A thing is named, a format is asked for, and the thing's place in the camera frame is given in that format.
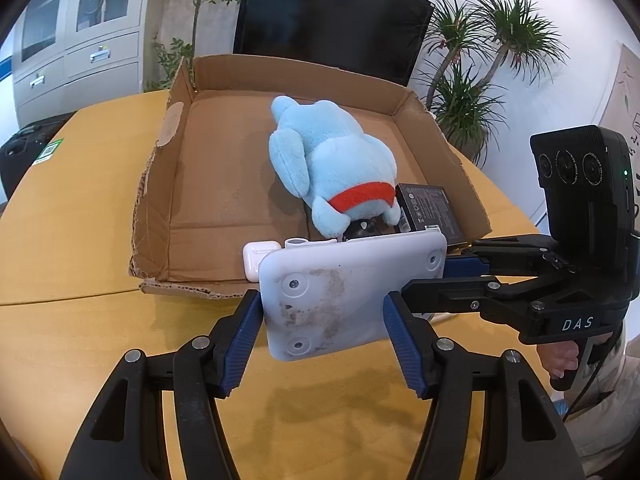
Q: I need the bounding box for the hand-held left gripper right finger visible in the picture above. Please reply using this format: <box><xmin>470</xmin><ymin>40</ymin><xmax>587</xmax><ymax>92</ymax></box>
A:
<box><xmin>382</xmin><ymin>291</ymin><xmax>586</xmax><ymax>480</ymax></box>

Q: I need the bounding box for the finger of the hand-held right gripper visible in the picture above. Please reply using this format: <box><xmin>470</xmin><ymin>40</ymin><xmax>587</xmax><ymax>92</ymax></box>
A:
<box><xmin>440</xmin><ymin>234</ymin><xmax>563</xmax><ymax>282</ymax></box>
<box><xmin>400</xmin><ymin>276</ymin><xmax>551</xmax><ymax>330</ymax></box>

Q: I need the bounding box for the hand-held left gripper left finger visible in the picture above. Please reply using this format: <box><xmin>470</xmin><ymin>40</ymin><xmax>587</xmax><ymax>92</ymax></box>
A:
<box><xmin>59</xmin><ymin>290</ymin><xmax>265</xmax><ymax>480</ymax></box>

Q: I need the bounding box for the black power adapter brick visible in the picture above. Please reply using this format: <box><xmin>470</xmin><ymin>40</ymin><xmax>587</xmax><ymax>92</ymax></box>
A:
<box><xmin>395</xmin><ymin>183</ymin><xmax>469</xmax><ymax>249</ymax></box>

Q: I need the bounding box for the white plastic device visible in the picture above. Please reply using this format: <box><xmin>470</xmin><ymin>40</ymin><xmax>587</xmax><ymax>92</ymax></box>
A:
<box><xmin>257</xmin><ymin>230</ymin><xmax>448</xmax><ymax>362</ymax></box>

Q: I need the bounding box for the shallow cardboard box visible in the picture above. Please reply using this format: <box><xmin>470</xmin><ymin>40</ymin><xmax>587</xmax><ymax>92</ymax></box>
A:
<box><xmin>129</xmin><ymin>54</ymin><xmax>493</xmax><ymax>298</ymax></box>

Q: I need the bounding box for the light blue plush toy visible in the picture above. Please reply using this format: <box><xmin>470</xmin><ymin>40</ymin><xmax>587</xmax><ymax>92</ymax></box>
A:
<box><xmin>268</xmin><ymin>95</ymin><xmax>401</xmax><ymax>239</ymax></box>

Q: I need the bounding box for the person's right forearm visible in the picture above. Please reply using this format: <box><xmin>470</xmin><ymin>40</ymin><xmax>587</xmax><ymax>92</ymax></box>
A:
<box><xmin>562</xmin><ymin>322</ymin><xmax>640</xmax><ymax>473</ymax></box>

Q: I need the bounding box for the person's right hand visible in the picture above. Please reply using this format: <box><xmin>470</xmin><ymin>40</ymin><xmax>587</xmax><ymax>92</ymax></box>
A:
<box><xmin>537</xmin><ymin>341</ymin><xmax>582</xmax><ymax>382</ymax></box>

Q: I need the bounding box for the white earbuds case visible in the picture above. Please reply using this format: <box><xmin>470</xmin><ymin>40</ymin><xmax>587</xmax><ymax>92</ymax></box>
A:
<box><xmin>243</xmin><ymin>240</ymin><xmax>284</xmax><ymax>282</ymax></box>

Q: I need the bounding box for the black round plug adapter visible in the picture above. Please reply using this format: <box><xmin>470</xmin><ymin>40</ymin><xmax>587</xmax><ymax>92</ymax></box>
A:
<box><xmin>345</xmin><ymin>220</ymin><xmax>397</xmax><ymax>242</ymax></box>

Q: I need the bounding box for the potted palm plant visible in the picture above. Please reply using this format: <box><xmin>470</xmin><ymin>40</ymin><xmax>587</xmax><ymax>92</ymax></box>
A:
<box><xmin>419</xmin><ymin>0</ymin><xmax>572</xmax><ymax>167</ymax></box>

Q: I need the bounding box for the black monitor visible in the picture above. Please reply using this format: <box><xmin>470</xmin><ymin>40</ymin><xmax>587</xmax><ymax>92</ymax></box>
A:
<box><xmin>232</xmin><ymin>0</ymin><xmax>435</xmax><ymax>89</ymax></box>

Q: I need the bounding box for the black office chair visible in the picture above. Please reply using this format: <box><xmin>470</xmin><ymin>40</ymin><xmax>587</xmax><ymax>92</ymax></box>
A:
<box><xmin>0</xmin><ymin>112</ymin><xmax>77</xmax><ymax>207</ymax></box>

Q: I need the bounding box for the leafy green plant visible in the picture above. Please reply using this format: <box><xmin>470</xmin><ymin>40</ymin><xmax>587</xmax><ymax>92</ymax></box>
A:
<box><xmin>144</xmin><ymin>0</ymin><xmax>247</xmax><ymax>92</ymax></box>

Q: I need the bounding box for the grey metal cabinet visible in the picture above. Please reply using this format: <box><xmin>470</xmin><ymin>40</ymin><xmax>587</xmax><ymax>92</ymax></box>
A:
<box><xmin>12</xmin><ymin>0</ymin><xmax>157</xmax><ymax>132</ymax></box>

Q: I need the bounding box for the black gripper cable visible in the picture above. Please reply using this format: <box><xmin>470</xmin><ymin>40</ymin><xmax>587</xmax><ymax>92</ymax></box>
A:
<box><xmin>570</xmin><ymin>322</ymin><xmax>627</xmax><ymax>413</ymax></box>

